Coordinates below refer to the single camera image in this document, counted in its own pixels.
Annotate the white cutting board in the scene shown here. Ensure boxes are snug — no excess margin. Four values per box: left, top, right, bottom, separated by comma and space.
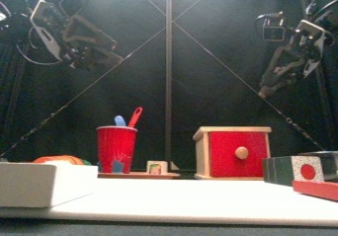
0, 176, 338, 228

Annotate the blue toy utensil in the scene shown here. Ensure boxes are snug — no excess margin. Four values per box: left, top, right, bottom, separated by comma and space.
114, 115, 128, 128

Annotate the red plastic cup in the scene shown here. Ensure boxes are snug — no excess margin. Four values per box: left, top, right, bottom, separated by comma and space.
95, 124, 139, 175

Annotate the wooden box with red drawer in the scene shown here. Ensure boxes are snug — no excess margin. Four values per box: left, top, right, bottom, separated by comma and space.
191, 125, 274, 182

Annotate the dark block with red dot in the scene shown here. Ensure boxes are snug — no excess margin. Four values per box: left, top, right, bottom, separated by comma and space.
262, 155, 326, 187

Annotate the orange toy carrot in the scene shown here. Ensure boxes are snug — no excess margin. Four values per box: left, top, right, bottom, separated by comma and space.
32, 154, 94, 166

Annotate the small blue block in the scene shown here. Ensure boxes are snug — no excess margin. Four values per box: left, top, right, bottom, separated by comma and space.
111, 160, 126, 175

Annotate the small white picture block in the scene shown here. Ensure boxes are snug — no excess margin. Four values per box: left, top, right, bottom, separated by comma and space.
146, 160, 170, 176

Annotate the pink wooden tray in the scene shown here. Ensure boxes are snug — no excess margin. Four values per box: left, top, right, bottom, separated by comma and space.
96, 171, 182, 181

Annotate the red toy block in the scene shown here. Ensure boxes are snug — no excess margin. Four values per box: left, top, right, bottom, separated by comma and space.
291, 179, 338, 202

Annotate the white toy block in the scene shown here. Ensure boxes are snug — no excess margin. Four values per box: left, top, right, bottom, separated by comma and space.
0, 161, 99, 209

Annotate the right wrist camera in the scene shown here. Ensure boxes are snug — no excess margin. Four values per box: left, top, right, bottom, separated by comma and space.
261, 11, 287, 43

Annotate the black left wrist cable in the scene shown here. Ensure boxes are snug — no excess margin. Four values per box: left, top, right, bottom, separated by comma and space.
16, 28, 63, 67

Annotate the vertical metal frame pole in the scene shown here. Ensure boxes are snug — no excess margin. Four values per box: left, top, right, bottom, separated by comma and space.
166, 0, 172, 164

